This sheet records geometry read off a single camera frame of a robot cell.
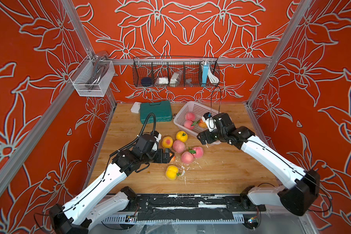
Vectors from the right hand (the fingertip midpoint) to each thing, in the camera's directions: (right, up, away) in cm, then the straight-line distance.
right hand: (201, 132), depth 77 cm
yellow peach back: (-10, -4, +15) cm, 18 cm away
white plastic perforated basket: (+5, +14, +29) cm, 33 cm away
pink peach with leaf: (-7, -15, +6) cm, 18 cm away
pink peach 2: (-5, +3, +22) cm, 23 cm away
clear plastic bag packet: (-15, +33, +12) cm, 38 cm away
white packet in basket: (-21, +31, +9) cm, 38 cm away
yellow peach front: (-16, -22, +2) cm, 27 cm away
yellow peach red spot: (-19, -8, +12) cm, 24 cm away
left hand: (-19, -10, -5) cm, 22 cm away
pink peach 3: (0, -13, +8) cm, 15 cm away
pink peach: (-3, +9, +26) cm, 28 cm away
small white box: (-46, +16, +37) cm, 61 cm away
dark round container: (-34, +33, +20) cm, 51 cm away
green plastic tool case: (-24, +13, +34) cm, 44 cm away
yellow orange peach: (-15, -11, -8) cm, 21 cm away
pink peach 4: (-12, -10, +10) cm, 19 cm away
